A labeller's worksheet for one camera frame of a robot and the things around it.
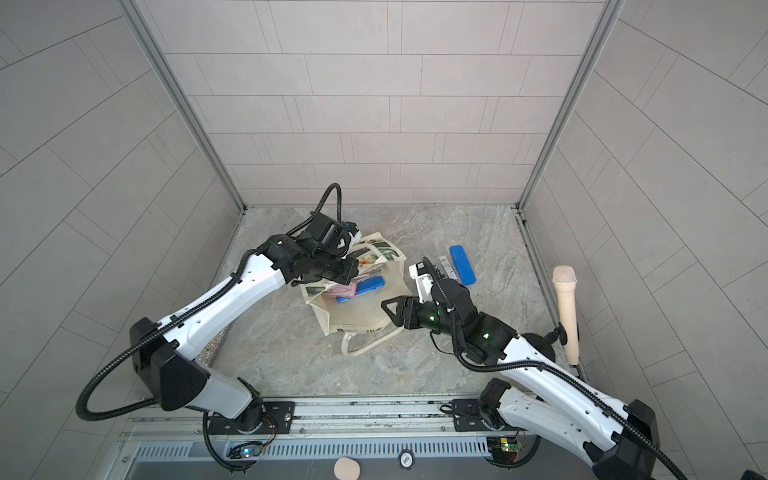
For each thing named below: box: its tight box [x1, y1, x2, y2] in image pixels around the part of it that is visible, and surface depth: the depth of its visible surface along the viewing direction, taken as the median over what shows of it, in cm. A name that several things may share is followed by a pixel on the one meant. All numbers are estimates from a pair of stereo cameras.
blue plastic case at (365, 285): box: [336, 275, 385, 303], surface depth 89 cm
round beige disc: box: [334, 457, 361, 480], surface depth 65 cm
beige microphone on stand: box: [552, 265, 579, 366], surface depth 65 cm
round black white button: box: [398, 449, 416, 471], surface depth 68 cm
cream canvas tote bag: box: [300, 232, 413, 357], surface depth 85 cm
